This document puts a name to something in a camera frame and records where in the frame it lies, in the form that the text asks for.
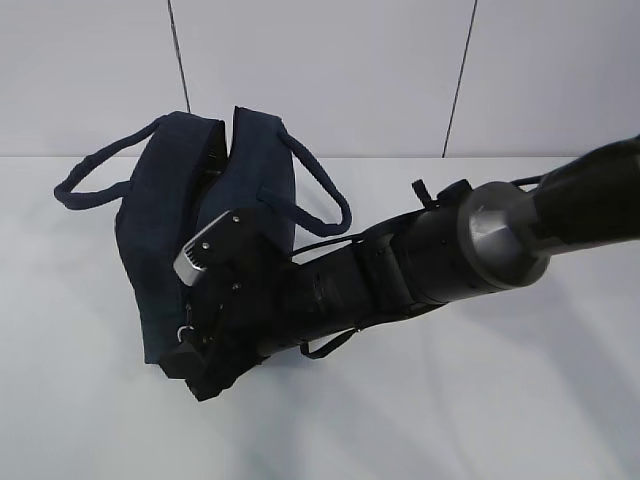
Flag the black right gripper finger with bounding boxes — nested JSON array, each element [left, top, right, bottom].
[[186, 371, 235, 402], [159, 341, 204, 380]]

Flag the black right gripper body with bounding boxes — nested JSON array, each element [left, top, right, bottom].
[[189, 209, 288, 380]]

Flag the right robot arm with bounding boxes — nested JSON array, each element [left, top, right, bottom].
[[159, 137, 639, 401]]

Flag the dark blue lunch bag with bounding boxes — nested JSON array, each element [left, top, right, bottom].
[[53, 107, 352, 364]]

